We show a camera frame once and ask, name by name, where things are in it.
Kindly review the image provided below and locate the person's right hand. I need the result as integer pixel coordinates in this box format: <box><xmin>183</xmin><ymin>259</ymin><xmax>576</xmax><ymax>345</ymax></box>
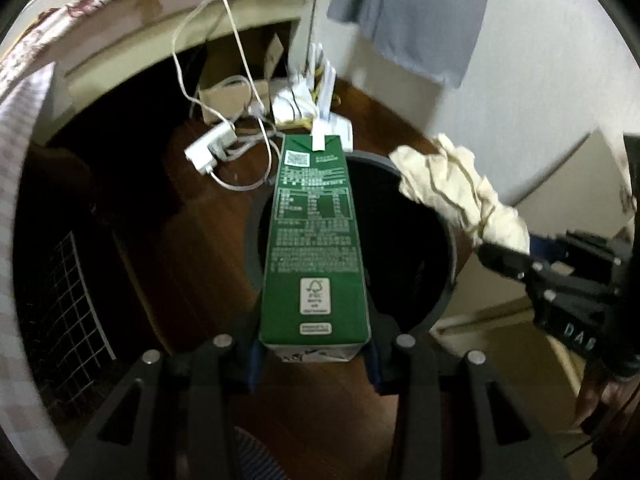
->
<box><xmin>575</xmin><ymin>360</ymin><xmax>626</xmax><ymax>433</ymax></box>

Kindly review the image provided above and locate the white cable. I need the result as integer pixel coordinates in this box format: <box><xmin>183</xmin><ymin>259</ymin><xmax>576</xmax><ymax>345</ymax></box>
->
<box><xmin>212</xmin><ymin>0</ymin><xmax>283</xmax><ymax>191</ymax></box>
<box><xmin>171</xmin><ymin>0</ymin><xmax>226</xmax><ymax>123</ymax></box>

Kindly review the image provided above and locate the cardboard box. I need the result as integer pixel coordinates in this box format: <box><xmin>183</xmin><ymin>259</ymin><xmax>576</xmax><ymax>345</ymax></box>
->
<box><xmin>197</xmin><ymin>35</ymin><xmax>286</xmax><ymax>126</ymax></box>

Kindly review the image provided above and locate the white charger bundle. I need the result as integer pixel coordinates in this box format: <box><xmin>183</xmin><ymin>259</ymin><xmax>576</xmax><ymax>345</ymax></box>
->
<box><xmin>270</xmin><ymin>72</ymin><xmax>318</xmax><ymax>123</ymax></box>

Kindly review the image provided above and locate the yellow cable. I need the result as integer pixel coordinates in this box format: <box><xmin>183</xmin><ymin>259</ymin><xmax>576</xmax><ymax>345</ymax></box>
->
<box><xmin>275</xmin><ymin>87</ymin><xmax>321</xmax><ymax>131</ymax></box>

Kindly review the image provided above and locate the grey hanging cloth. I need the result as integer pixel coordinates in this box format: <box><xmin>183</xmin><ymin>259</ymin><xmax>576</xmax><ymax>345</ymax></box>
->
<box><xmin>327</xmin><ymin>0</ymin><xmax>496</xmax><ymax>88</ymax></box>

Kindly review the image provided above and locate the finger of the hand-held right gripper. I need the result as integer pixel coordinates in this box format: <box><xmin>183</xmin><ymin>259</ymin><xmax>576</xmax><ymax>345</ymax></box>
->
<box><xmin>472</xmin><ymin>242</ymin><xmax>621</xmax><ymax>312</ymax></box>
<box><xmin>530</xmin><ymin>230</ymin><xmax>630</xmax><ymax>274</ymax></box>

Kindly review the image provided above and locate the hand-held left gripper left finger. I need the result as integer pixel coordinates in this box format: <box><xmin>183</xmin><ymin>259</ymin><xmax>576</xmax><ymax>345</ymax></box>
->
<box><xmin>57</xmin><ymin>310</ymin><xmax>266</xmax><ymax>480</ymax></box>

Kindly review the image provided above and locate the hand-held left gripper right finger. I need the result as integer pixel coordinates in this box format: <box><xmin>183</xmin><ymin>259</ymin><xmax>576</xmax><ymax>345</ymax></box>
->
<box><xmin>362</xmin><ymin>272</ymin><xmax>571</xmax><ymax>480</ymax></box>

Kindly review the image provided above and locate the cream paper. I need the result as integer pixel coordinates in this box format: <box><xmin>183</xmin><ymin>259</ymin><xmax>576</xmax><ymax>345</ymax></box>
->
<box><xmin>389</xmin><ymin>133</ymin><xmax>532</xmax><ymax>256</ymax></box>

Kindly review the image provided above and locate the white router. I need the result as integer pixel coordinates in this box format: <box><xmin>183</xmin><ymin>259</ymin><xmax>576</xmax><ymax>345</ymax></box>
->
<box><xmin>300</xmin><ymin>42</ymin><xmax>354</xmax><ymax>153</ymax></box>

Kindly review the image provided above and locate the white wire grid rack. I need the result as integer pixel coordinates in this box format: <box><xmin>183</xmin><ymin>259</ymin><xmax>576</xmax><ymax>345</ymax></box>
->
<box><xmin>35</xmin><ymin>232</ymin><xmax>116</xmax><ymax>376</ymax></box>

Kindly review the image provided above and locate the beige cabinet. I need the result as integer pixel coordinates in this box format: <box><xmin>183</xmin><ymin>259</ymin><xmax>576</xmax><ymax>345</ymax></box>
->
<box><xmin>432</xmin><ymin>127</ymin><xmax>636</xmax><ymax>433</ymax></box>

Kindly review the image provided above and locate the checked cloth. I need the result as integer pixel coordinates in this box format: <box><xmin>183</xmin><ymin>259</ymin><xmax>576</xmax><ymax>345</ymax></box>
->
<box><xmin>0</xmin><ymin>62</ymin><xmax>71</xmax><ymax>461</ymax></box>

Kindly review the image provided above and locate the floral printed blanket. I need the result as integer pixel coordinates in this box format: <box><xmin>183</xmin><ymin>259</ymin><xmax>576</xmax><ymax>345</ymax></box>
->
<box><xmin>0</xmin><ymin>0</ymin><xmax>311</xmax><ymax>111</ymax></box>

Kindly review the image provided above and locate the white power strip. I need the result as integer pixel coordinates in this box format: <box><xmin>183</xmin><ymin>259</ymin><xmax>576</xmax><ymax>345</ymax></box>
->
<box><xmin>184</xmin><ymin>121</ymin><xmax>238</xmax><ymax>176</ymax></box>

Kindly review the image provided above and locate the black trash bin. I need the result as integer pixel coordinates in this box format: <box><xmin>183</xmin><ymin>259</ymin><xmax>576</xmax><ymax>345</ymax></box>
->
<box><xmin>244</xmin><ymin>150</ymin><xmax>458</xmax><ymax>341</ymax></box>

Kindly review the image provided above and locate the green drink carton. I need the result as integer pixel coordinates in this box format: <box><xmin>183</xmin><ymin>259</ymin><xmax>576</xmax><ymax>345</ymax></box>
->
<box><xmin>259</xmin><ymin>132</ymin><xmax>372</xmax><ymax>363</ymax></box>

